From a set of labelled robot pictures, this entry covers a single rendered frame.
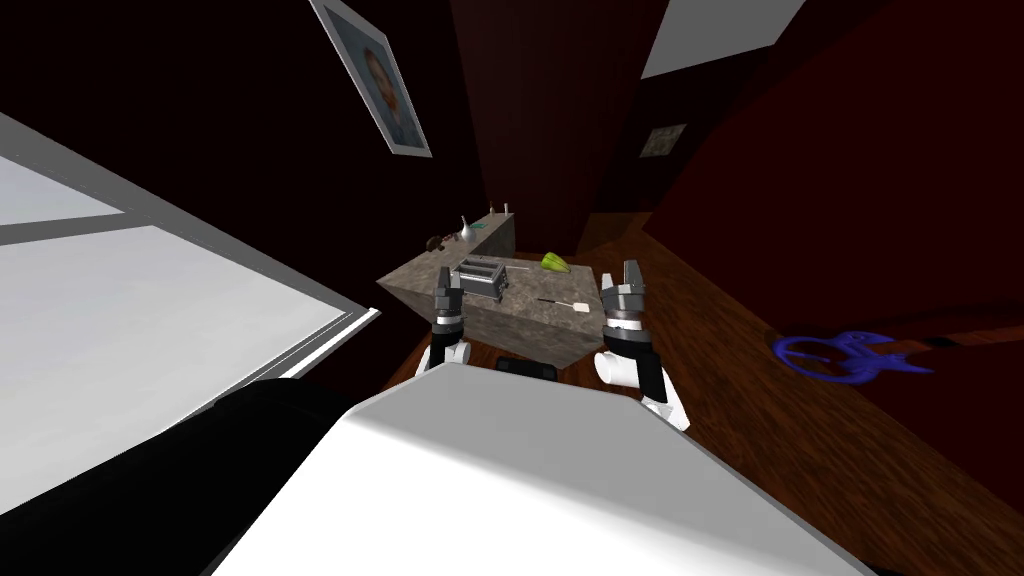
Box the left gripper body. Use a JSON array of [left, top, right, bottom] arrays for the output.
[[431, 287, 468, 327]]

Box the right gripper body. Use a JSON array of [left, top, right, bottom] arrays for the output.
[[599, 281, 649, 323]]

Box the blue electric guitar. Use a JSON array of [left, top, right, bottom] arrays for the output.
[[771, 323, 1024, 386]]

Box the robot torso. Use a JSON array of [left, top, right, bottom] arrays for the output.
[[209, 356, 875, 576]]

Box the grey framed window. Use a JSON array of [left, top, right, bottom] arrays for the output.
[[0, 110, 382, 518]]

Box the silver toaster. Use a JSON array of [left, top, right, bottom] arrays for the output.
[[450, 256, 510, 304]]

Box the large framed portrait picture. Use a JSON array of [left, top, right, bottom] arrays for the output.
[[307, 0, 434, 160]]

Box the small framed picture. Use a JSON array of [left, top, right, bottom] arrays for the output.
[[637, 122, 689, 160]]

